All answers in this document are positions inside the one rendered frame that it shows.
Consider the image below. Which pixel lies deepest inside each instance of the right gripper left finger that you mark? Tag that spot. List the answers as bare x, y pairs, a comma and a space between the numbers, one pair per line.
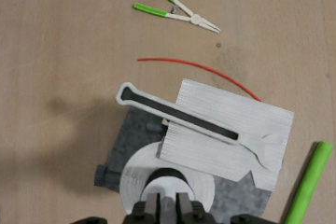
141, 214

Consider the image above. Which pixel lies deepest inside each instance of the green-handled pliers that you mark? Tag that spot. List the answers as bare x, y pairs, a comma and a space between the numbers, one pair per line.
195, 19

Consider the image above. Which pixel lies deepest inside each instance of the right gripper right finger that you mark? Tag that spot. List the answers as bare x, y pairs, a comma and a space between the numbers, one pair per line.
194, 213

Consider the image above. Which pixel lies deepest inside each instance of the black cylinder with grey shaft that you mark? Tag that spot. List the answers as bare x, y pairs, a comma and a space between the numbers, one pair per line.
167, 181

